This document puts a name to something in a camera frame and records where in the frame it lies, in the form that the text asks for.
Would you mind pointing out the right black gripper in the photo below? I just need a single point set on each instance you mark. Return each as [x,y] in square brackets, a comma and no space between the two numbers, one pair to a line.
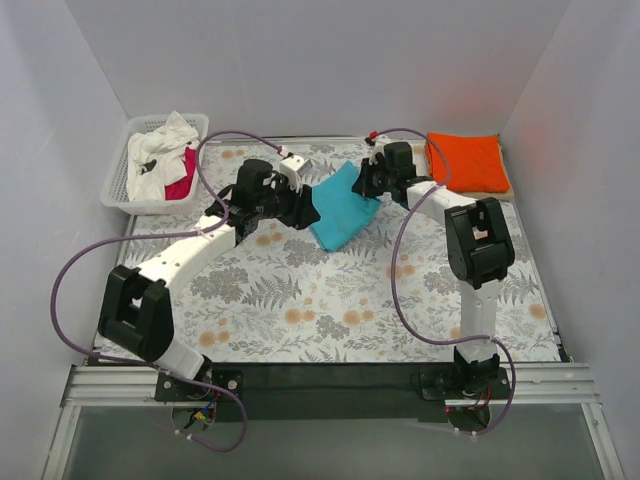
[367,180]

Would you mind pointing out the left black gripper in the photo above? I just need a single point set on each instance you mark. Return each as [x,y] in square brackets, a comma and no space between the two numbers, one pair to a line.
[300,206]

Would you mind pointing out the teal t shirt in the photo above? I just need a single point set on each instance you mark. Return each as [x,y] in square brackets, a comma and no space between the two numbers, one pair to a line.
[343,213]

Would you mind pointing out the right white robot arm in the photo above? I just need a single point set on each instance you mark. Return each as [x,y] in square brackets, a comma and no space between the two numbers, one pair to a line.
[479,252]

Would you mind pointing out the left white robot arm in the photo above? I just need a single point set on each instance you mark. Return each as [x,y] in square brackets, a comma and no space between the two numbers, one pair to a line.
[136,312]

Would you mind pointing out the folded orange t shirt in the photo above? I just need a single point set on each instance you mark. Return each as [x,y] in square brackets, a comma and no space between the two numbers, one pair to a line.
[439,144]

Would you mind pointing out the floral patterned table mat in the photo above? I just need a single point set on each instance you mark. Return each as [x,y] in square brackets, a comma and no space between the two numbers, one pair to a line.
[279,297]

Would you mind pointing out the magenta t shirt in basket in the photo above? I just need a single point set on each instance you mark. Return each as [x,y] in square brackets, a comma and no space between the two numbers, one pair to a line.
[181,188]

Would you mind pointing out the white plastic laundry basket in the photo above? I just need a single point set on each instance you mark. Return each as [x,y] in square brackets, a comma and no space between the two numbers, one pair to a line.
[114,193]

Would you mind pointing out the white t shirt in basket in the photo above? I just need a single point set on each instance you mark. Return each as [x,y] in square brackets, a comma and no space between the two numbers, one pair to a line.
[154,158]

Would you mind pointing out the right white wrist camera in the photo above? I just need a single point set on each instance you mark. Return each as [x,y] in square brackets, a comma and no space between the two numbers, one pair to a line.
[377,143]

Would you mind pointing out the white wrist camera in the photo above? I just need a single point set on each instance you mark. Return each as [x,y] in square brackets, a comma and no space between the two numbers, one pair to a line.
[377,143]
[293,166]

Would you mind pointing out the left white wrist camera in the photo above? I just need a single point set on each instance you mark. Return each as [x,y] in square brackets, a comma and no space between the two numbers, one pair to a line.
[293,166]

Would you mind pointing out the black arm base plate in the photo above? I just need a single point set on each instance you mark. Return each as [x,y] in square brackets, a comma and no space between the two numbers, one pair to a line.
[332,391]

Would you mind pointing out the aluminium frame rail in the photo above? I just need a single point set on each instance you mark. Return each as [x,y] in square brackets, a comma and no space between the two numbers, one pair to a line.
[536,383]

